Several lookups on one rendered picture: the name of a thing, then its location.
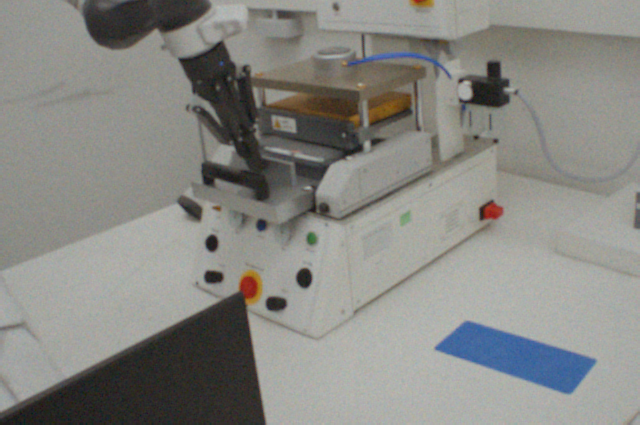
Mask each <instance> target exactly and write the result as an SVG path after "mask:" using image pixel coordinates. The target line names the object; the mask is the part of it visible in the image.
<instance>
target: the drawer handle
mask: <svg viewBox="0 0 640 425"><path fill-rule="evenodd" d="M201 167H202V169H201V174H202V180H203V184H205V185H208V184H211V183H213V182H215V179H216V180H221V181H224V182H228V183H232V184H235V185H240V187H243V188H247V189H250V190H255V191H256V198H257V200H259V202H262V200H265V199H267V198H269V191H268V183H267V182H266V177H265V176H264V175H262V174H258V173H253V172H249V170H245V169H241V168H236V167H233V166H229V165H225V164H221V163H216V162H212V161H205V162H203V163H202V164H201Z"/></svg>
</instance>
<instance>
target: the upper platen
mask: <svg viewBox="0 0 640 425"><path fill-rule="evenodd" d="M267 106H268V107H272V108H278V109H285V110H291V112H295V111H297V113H304V114H310V115H317V116H323V117H330V118H336V119H342V120H349V121H354V129H355V127H358V126H360V120H359V107H357V102H356V101H349V100H341V99H335V98H327V97H320V96H312V94H305V93H296V95H293V96H290V97H288V98H285V99H281V100H278V101H275V102H272V103H269V104H267ZM411 106H412V94H410V93H401V92H394V91H393V90H390V91H387V93H385V92H384V94H382V95H379V96H376V97H373V98H370V99H368V100H367V107H368V120H369V125H375V131H376V130H378V129H380V128H383V127H385V125H387V124H391V123H393V122H395V121H398V120H400V119H402V118H406V117H408V116H410V115H413V110H412V109H411Z"/></svg>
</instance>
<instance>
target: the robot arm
mask: <svg viewBox="0 0 640 425"><path fill-rule="evenodd" d="M61 1H66V2H68V3H70V4H71V5H72V6H73V7H74V8H76V9H77V10H78V11H79V12H80V14H81V15H82V16H83V18H84V24H85V27H86V30H87V32H88V34H89V35H90V37H91V38H92V39H93V40H94V41H95V42H96V43H97V44H98V45H99V46H102V47H105V48H108V49H111V50H125V49H129V48H132V46H133V45H135V44H136V43H138V42H139V41H141V40H142V39H143V38H145V37H146V36H149V35H150V34H152V33H153V32H154V31H155V30H156V28H157V29H158V30H159V33H160V35H161V37H162V39H163V40H164V42H165V43H164V44H161V49H162V50H161V51H167V50H169V52H170V53H171V55H172V56H173V57H175V58H178V60H179V62H180V64H181V66H182V68H183V70H184V72H185V74H186V77H187V78H188V80H189V81H190V83H191V85H192V92H193V94H194V97H193V101H192V103H191V104H187V105H186V107H185V110H186V111H187V112H189V113H192V114H194V115H196V116H197V117H198V118H199V120H200V122H201V123H202V124H203V125H204V126H205V127H206V128H207V130H208V131H209V132H210V133H211V134H212V135H213V136H214V137H215V140H216V141H218V142H219V143H220V144H222V145H226V146H232V145H233V147H234V149H235V151H237V153H238V155H239V157H240V158H243V159H244V160H245V162H246V164H247V166H248V168H249V170H252V172H253V171H257V173H262V171H263V170H264V169H265V168H266V166H265V164H264V161H263V159H262V156H261V154H260V152H259V150H258V147H259V143H258V139H257V137H256V135H255V133H256V132H257V128H254V126H255V124H256V123H258V122H259V115H258V111H257V105H256V101H255V97H254V92H253V87H252V83H251V66H250V65H249V64H240V63H238V64H235V62H234V61H232V60H231V56H230V53H229V51H228V49H227V47H226V45H225V43H224V40H226V39H227V38H228V37H231V36H233V35H237V34H240V33H242V32H244V31H246V30H247V26H248V23H249V19H248V11H247V9H246V6H245V5H244V4H232V5H212V3H211V2H210V1H209V0H61ZM235 81H236V83H237V87H236V85H235ZM237 89H238V91H237ZM239 97H240V98H239ZM202 99H203V100H206V102H207V101H208V104H209V106H210V107H211V108H213V109H214V110H215V112H216V114H217V116H218V118H219V120H220V123H221V125H222V126H221V125H220V124H219V123H218V121H217V120H216V118H215V117H214V116H212V115H211V114H210V113H209V112H208V111H207V110H206V109H205V108H206V107H205V106H204V104H203V103H202ZM222 127H223V128H222ZM240 131H242V132H240ZM64 379H66V377H65V376H64V374H63V373H62V372H61V369H60V368H59V366H58V365H57V364H56V362H55V361H54V359H53V358H52V357H51V355H50V354H49V352H48V351H47V350H46V348H45V347H44V345H43V340H42V337H41V335H40V333H39V331H38V329H37V327H36V325H35V324H34V322H33V321H32V320H31V318H30V317H29V315H28V313H27V312H26V310H25V308H24V307H23V306H22V305H21V304H20V303H19V301H18V299H17V298H16V297H15V296H12V294H11V292H10V291H9V289H8V287H7V285H6V283H5V281H4V279H3V277H2V275H1V273H0V412H2V411H4V410H6V409H7V408H9V407H10V406H12V405H14V404H16V403H18V402H20V401H22V400H24V399H25V400H26V399H28V398H30V397H32V396H34V395H35V394H36V393H38V392H40V391H42V390H44V389H46V388H48V387H50V386H52V385H54V384H56V383H58V382H59V383H60V382H62V381H63V380H64Z"/></svg>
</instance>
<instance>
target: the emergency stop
mask: <svg viewBox="0 0 640 425"><path fill-rule="evenodd" d="M240 290H241V291H242V292H243V293H244V296H245V298H247V299H251V298H253V297H255V295H256V294H257V291H258V284H257V280H256V279H255V277H253V276H244V277H243V278H242V279H241V282H240Z"/></svg>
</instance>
